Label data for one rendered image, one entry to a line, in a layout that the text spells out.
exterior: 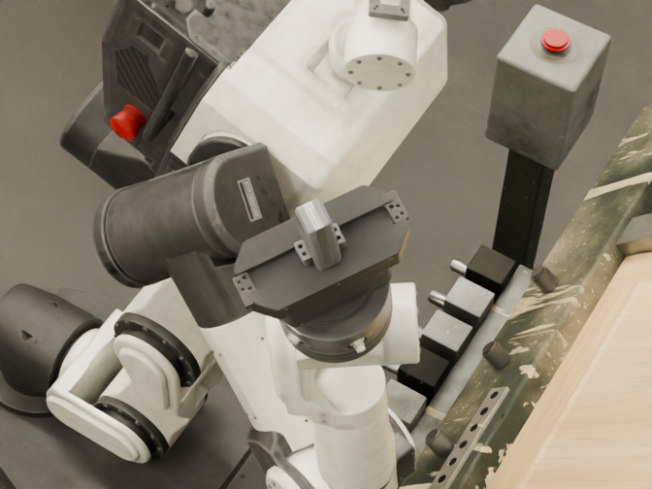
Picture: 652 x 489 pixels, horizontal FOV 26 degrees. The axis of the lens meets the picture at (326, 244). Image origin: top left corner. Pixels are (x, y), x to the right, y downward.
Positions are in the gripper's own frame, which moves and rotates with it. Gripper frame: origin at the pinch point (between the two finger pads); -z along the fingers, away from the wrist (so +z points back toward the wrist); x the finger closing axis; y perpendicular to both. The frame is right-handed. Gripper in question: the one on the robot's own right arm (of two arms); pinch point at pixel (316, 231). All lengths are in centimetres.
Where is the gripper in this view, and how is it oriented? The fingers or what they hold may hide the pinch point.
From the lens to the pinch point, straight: 92.0
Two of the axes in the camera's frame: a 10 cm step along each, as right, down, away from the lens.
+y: 4.3, 8.4, -3.2
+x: 9.0, -4.3, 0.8
